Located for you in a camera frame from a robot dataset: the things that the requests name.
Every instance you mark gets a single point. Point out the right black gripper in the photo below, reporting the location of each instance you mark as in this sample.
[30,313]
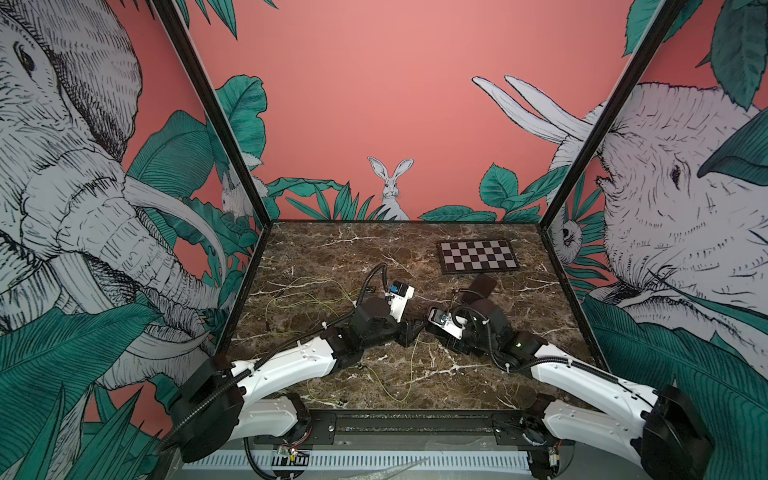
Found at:
[467,316]

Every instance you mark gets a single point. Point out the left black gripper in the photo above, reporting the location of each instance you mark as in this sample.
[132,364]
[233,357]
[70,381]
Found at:
[406,333]

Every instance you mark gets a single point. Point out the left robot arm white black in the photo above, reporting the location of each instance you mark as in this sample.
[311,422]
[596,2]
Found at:
[226,400]

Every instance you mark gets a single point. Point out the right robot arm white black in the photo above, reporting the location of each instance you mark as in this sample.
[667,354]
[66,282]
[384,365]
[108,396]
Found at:
[658,429]

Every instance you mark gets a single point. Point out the blue edged smartphone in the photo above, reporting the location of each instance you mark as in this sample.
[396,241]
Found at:
[480,288]

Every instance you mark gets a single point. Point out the black white chessboard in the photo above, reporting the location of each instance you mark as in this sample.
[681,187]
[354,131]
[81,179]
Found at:
[474,256]

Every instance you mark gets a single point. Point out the white vented strip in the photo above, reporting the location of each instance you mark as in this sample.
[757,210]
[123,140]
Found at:
[513,462]

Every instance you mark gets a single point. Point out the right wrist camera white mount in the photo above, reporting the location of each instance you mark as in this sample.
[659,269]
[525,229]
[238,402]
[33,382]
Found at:
[454,326]

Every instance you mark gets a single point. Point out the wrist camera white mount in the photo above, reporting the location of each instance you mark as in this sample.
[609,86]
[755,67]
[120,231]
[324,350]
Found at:
[454,326]
[398,295]

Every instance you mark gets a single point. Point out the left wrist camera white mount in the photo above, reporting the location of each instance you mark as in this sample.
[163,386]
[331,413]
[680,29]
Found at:
[398,295]

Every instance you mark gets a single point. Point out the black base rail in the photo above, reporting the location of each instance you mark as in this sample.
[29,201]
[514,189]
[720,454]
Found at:
[503,427]

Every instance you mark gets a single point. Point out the left black corner post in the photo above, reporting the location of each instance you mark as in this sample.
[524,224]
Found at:
[176,30]

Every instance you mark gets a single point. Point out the black corner post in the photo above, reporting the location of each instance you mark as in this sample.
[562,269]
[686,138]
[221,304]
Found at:
[652,38]
[176,30]

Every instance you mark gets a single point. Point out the right black corner post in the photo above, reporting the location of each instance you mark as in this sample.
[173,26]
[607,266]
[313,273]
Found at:
[652,38]

